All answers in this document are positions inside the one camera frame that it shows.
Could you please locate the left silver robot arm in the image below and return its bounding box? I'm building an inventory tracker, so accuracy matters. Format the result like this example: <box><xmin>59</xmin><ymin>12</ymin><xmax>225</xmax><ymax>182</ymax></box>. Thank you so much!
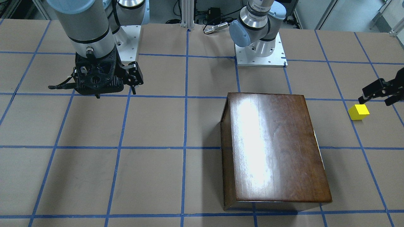
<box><xmin>229</xmin><ymin>0</ymin><xmax>404</xmax><ymax>106</ymax></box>

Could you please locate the aluminium frame post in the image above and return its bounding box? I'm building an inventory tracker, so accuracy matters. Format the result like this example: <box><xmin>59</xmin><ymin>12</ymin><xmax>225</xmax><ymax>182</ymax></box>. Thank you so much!
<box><xmin>179</xmin><ymin>0</ymin><xmax>195</xmax><ymax>31</ymax></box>

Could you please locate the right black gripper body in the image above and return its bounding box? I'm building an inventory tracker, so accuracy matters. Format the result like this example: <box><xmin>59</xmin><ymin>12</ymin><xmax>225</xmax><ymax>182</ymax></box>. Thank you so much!
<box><xmin>73</xmin><ymin>50</ymin><xmax>126</xmax><ymax>97</ymax></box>

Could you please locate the yellow block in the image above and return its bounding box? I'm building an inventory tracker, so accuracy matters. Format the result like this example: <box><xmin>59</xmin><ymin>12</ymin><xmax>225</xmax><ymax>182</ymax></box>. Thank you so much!
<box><xmin>348</xmin><ymin>104</ymin><xmax>370</xmax><ymax>121</ymax></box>

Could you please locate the black power adapter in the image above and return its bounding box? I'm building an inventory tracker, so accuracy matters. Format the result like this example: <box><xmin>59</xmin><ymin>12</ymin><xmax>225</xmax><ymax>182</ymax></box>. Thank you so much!
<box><xmin>206</xmin><ymin>7</ymin><xmax>221</xmax><ymax>21</ymax></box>

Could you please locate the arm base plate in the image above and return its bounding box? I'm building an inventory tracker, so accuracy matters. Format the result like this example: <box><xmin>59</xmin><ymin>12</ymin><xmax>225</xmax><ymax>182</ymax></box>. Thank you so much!
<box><xmin>113</xmin><ymin>25</ymin><xmax>141</xmax><ymax>63</ymax></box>
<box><xmin>234</xmin><ymin>33</ymin><xmax>288</xmax><ymax>67</ymax></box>

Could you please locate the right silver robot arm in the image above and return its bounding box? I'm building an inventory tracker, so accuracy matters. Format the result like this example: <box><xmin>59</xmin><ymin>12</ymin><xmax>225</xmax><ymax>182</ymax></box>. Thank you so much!
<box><xmin>47</xmin><ymin>0</ymin><xmax>150</xmax><ymax>99</ymax></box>

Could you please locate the silver cylindrical connector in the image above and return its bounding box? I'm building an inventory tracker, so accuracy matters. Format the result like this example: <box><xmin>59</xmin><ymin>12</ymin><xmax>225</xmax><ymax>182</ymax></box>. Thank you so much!
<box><xmin>203</xmin><ymin>22</ymin><xmax>229</xmax><ymax>35</ymax></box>

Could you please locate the dark wooden drawer cabinet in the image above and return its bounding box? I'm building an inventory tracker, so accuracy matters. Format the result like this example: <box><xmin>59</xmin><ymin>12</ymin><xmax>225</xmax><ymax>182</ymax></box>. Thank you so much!
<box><xmin>220</xmin><ymin>92</ymin><xmax>332</xmax><ymax>212</ymax></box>

